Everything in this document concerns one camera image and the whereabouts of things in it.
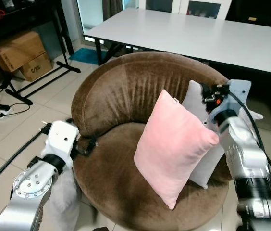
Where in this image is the white power strip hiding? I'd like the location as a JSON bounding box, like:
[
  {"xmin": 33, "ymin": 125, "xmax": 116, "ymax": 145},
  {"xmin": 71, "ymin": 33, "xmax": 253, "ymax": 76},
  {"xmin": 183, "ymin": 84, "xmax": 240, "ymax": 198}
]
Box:
[{"xmin": 0, "ymin": 103, "xmax": 12, "ymax": 118}]

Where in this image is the grey pillow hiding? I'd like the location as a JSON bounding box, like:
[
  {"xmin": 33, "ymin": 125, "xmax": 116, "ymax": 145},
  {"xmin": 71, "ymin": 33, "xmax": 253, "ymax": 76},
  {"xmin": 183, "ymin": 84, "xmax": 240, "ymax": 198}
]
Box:
[{"xmin": 44, "ymin": 168, "xmax": 81, "ymax": 231}]

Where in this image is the black metal rack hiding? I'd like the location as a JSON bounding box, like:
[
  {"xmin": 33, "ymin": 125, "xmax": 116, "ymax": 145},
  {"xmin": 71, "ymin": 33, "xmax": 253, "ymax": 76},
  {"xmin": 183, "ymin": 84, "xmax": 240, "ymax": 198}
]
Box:
[{"xmin": 0, "ymin": 0, "xmax": 82, "ymax": 105}]

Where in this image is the printed cardboard box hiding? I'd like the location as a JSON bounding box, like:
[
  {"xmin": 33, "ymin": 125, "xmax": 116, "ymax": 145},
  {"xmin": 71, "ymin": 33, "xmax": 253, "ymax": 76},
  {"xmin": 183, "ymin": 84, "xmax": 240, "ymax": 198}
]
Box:
[{"xmin": 19, "ymin": 52, "xmax": 54, "ymax": 82}]

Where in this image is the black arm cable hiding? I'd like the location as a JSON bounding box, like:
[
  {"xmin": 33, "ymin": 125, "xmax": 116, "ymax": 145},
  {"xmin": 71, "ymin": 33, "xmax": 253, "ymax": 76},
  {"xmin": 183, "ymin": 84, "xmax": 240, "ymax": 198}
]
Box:
[
  {"xmin": 224, "ymin": 89, "xmax": 271, "ymax": 207},
  {"xmin": 0, "ymin": 126, "xmax": 47, "ymax": 195}
]

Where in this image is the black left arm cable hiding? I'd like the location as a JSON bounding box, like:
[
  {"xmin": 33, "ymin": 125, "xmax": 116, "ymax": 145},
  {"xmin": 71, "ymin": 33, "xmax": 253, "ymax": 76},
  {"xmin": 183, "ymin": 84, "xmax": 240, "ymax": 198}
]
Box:
[{"xmin": 0, "ymin": 126, "xmax": 47, "ymax": 195}]

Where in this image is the large plain cardboard box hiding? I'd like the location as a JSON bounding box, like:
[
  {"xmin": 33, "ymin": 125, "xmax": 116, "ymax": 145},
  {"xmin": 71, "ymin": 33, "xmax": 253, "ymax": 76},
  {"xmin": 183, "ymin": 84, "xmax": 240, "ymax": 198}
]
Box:
[{"xmin": 0, "ymin": 30, "xmax": 47, "ymax": 73}]

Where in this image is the black cabinet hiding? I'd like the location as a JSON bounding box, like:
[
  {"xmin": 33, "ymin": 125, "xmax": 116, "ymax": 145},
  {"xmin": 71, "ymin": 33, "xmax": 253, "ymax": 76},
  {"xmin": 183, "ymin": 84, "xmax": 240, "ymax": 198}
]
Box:
[{"xmin": 224, "ymin": 0, "xmax": 271, "ymax": 29}]

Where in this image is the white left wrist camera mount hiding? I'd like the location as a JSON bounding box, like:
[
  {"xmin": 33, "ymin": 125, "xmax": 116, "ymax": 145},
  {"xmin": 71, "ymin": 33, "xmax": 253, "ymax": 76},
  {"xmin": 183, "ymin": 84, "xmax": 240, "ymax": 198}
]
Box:
[{"xmin": 42, "ymin": 120, "xmax": 80, "ymax": 162}]

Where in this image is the pink pillow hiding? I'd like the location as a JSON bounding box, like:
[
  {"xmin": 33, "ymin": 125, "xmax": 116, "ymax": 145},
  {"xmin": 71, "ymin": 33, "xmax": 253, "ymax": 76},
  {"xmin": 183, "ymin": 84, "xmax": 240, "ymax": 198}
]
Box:
[{"xmin": 134, "ymin": 89, "xmax": 220, "ymax": 210}]

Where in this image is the white pillow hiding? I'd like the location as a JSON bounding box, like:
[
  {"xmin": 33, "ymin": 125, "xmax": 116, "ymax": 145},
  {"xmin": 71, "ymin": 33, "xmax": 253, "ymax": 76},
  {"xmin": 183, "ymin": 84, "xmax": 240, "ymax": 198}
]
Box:
[{"xmin": 181, "ymin": 79, "xmax": 264, "ymax": 189}]

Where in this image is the white cabinet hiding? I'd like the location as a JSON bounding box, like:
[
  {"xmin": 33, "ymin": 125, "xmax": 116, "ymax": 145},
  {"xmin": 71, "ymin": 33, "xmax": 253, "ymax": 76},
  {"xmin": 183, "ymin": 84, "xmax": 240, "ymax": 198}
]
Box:
[{"xmin": 138, "ymin": 0, "xmax": 232, "ymax": 20}]

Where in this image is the white table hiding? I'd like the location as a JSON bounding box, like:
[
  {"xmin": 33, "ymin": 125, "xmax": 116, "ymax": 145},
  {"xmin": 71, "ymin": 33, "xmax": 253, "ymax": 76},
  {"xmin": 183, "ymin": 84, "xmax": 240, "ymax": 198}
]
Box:
[{"xmin": 85, "ymin": 7, "xmax": 271, "ymax": 77}]

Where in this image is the teal floor mat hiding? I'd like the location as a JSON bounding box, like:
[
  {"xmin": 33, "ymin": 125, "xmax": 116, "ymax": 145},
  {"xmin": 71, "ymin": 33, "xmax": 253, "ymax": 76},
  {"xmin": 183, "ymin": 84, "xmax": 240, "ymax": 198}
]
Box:
[{"xmin": 69, "ymin": 47, "xmax": 102, "ymax": 65}]

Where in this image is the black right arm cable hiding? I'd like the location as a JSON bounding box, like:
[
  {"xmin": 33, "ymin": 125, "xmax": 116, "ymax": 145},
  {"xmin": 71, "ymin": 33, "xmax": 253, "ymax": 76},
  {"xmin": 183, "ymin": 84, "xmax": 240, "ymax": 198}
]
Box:
[{"xmin": 224, "ymin": 89, "xmax": 271, "ymax": 207}]

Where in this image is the brown round sofa chair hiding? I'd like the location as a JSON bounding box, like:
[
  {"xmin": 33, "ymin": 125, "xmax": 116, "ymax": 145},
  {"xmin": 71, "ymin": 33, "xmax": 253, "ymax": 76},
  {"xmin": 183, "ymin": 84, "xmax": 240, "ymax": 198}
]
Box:
[{"xmin": 71, "ymin": 51, "xmax": 244, "ymax": 231}]

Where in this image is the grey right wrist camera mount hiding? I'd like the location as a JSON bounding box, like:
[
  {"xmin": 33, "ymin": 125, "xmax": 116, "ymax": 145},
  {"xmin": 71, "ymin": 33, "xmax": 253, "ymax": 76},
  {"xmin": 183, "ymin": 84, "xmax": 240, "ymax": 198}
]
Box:
[{"xmin": 209, "ymin": 79, "xmax": 252, "ymax": 121}]

